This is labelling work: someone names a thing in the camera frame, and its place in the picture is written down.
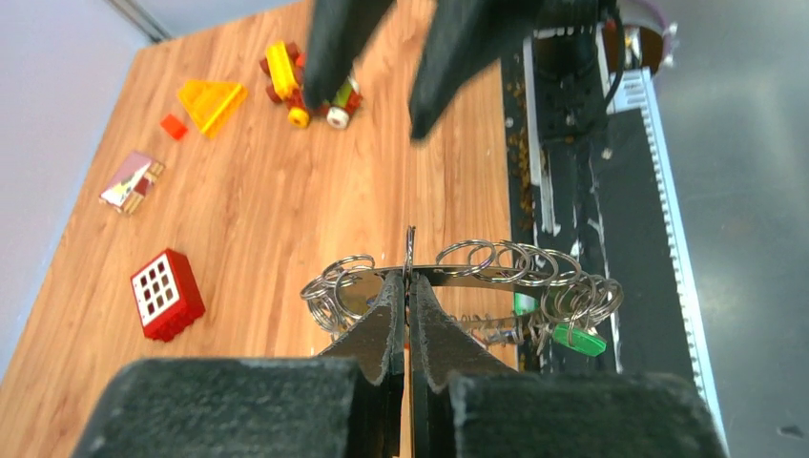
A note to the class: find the large grey toothed keyring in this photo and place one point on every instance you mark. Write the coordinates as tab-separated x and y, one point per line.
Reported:
487	272

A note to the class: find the yellow orange toy car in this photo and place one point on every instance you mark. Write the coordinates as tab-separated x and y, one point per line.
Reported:
281	64

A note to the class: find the red window toy brick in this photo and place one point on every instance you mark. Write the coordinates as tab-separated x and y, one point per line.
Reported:
166	296

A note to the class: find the yellow triangular toy frame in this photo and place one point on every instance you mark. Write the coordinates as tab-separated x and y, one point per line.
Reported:
210	104

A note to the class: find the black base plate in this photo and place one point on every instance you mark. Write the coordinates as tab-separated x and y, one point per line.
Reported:
583	183

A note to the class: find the grey slotted cable duct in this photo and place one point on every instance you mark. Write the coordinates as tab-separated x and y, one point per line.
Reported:
636	91

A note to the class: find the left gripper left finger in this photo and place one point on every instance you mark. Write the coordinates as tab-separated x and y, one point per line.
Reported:
343	402

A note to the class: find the red green toy vehicle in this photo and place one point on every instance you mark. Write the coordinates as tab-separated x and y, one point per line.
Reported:
337	112

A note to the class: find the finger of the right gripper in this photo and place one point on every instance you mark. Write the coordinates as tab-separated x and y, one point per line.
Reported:
465	36
338	33

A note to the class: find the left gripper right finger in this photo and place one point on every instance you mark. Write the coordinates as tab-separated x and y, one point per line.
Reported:
467	403

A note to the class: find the pink roof toy house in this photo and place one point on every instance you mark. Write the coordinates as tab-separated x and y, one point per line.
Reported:
135	177

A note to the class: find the small red toy brick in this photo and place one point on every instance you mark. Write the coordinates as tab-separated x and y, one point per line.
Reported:
173	127

